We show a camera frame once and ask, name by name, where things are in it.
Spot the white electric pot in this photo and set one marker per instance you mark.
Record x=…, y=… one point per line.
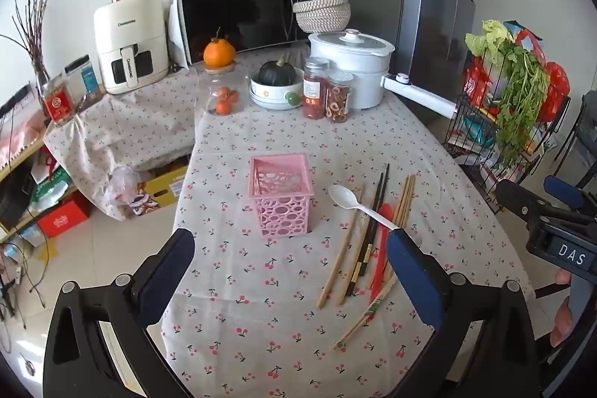
x=350, y=71

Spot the dark green pumpkin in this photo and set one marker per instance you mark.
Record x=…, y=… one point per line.
x=277, y=74

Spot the small mandarin orange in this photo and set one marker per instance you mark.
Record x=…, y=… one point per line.
x=224, y=107
x=231, y=96

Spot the clear container black lid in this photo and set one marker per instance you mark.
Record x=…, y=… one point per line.
x=84, y=74

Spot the printed bamboo chopstick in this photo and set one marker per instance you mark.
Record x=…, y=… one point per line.
x=364, y=318

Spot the yellow cardboard box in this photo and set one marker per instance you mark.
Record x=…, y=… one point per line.
x=163, y=188

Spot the jar of red berries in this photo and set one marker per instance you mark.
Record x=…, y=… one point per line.
x=315, y=95

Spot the black chopstick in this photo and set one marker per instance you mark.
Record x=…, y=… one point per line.
x=381, y=193
x=376, y=193

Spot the leafy green vegetables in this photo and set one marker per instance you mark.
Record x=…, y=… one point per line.
x=522, y=90

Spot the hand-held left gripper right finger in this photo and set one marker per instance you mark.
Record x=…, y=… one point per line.
x=413, y=272

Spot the black chair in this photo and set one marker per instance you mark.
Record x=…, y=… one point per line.
x=583, y=137

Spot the blue white packet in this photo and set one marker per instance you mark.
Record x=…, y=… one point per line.
x=478, y=130

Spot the red snack packet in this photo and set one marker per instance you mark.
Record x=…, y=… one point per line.
x=475, y=81

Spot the white flower print bowl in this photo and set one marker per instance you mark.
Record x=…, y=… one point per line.
x=270, y=97

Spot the cherry print tablecloth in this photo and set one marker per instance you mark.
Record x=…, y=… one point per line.
x=280, y=309

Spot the black microwave oven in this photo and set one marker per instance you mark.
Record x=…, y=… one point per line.
x=233, y=15

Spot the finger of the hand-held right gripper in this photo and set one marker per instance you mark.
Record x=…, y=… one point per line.
x=559, y=188
x=518, y=200

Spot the white plastic spoon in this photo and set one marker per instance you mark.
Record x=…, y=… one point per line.
x=343, y=195

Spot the red plastic spoon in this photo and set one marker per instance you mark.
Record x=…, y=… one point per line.
x=380, y=249

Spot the pink perforated utensil basket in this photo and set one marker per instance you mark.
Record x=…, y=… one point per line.
x=280, y=211

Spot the red cardboard box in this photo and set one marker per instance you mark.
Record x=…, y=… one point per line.
x=63, y=218

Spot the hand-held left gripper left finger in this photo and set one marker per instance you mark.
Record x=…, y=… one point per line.
x=168, y=270

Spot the jar of dried fruit slices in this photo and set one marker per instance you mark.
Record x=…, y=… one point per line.
x=338, y=104

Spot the dry branches in vase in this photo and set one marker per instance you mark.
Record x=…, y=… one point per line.
x=32, y=34

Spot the clear glass jar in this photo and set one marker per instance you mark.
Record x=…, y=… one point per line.
x=207, y=90

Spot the green white bag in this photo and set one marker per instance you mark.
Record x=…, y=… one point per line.
x=53, y=190

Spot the crumpled clear plastic bag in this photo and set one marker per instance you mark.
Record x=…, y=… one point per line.
x=119, y=193

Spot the person's right hand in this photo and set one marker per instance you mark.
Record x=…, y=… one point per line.
x=561, y=316

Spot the red plastic bag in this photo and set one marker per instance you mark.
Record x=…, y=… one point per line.
x=555, y=90

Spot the cream air fryer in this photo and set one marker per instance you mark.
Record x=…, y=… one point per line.
x=130, y=29

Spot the wooden shelf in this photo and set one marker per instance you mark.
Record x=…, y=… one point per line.
x=14, y=155

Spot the large orange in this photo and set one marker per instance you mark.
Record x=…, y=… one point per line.
x=218, y=53

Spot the small print cabinet cloth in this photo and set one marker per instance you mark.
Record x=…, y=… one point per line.
x=135, y=123

